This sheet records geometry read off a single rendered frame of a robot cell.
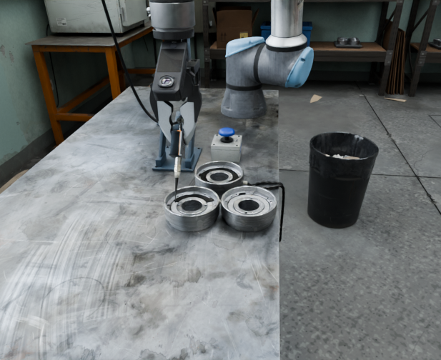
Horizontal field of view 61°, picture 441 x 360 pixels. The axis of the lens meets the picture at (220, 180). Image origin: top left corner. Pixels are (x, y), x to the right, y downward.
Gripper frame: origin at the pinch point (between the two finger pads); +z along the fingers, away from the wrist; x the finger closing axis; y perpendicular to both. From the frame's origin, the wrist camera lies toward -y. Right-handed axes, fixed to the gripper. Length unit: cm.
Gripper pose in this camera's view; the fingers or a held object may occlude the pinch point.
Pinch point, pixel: (178, 139)
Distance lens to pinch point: 74.4
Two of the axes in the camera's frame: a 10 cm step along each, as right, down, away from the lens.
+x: -9.9, -0.5, 1.1
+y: 1.2, -5.0, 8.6
